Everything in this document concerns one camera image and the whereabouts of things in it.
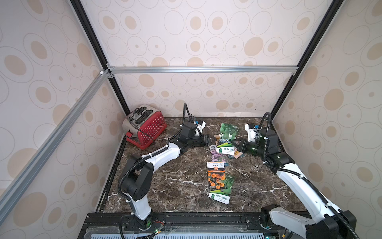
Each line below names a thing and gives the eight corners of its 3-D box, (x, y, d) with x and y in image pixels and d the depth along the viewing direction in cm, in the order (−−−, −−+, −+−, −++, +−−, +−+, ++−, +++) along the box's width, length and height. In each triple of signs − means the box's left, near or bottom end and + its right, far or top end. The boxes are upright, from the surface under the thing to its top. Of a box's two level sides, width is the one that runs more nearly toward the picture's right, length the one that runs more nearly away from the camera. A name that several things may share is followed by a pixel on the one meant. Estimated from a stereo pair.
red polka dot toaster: (126, 143, 107) (115, 124, 92) (147, 121, 121) (140, 102, 106) (146, 152, 102) (138, 134, 87) (165, 128, 116) (161, 109, 101)
